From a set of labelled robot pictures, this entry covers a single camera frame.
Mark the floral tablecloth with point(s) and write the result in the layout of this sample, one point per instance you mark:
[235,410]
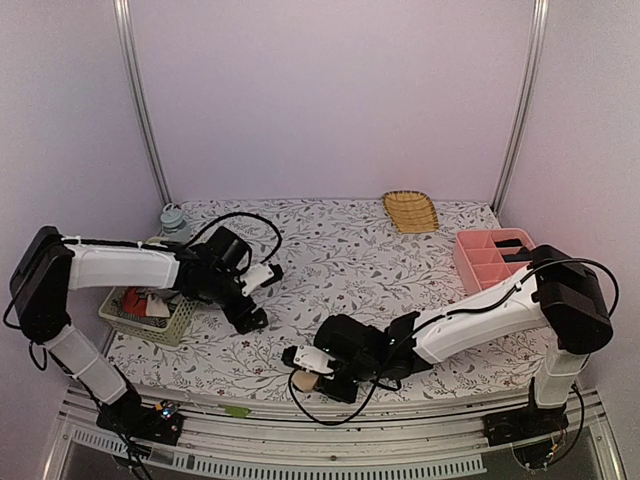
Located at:
[338,257]

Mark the navy underwear with cream waistband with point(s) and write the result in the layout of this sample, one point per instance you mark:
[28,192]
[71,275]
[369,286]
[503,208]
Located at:
[516,255]

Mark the pink divided organizer box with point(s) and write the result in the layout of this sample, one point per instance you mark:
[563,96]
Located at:
[477,256]

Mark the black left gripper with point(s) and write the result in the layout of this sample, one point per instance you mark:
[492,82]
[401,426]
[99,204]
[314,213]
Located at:
[249,324]

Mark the left aluminium frame post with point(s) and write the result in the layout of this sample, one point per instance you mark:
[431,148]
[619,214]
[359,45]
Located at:
[133,71]

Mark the aluminium front rail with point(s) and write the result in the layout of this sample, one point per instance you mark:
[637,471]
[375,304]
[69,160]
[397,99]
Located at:
[420,439]

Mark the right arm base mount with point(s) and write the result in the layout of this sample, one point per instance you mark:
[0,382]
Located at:
[524,423]

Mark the right aluminium frame post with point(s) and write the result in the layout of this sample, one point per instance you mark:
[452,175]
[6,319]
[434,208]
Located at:
[532,63]

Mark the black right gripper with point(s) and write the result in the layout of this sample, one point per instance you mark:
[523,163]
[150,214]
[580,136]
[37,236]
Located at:
[345,394]

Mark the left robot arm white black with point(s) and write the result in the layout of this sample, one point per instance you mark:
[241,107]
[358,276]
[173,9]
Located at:
[220,271]

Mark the beige garment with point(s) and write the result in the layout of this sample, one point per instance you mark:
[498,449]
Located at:
[304,382]

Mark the cream perforated laundry basket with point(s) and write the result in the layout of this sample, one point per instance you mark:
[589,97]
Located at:
[155,320]

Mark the mint lidded glass jar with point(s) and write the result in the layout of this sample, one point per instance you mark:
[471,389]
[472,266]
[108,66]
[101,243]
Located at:
[173,223]

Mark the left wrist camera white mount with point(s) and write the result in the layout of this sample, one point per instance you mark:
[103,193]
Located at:
[260,275]

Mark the aluminium frame post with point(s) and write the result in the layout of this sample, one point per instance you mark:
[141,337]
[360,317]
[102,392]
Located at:
[532,63]
[133,71]

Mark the green tape piece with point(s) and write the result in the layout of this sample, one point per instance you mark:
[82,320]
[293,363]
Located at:
[236,411]

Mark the yellow woven bamboo tray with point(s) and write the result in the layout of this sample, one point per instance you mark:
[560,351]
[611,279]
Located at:
[411,212]

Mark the red garment in basket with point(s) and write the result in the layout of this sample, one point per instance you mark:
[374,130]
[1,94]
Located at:
[134,302]

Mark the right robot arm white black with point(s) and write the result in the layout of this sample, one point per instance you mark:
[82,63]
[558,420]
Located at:
[553,290]

